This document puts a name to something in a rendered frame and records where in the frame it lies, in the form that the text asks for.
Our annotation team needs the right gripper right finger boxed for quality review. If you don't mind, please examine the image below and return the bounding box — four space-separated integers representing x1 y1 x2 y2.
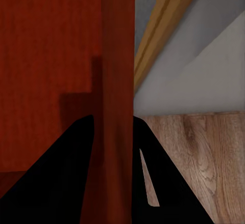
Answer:
131 115 214 224

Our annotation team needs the storage box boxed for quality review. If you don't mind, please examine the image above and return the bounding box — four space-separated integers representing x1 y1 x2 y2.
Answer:
0 0 135 224

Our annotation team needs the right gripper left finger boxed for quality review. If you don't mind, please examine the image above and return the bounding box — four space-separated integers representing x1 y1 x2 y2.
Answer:
0 115 94 224

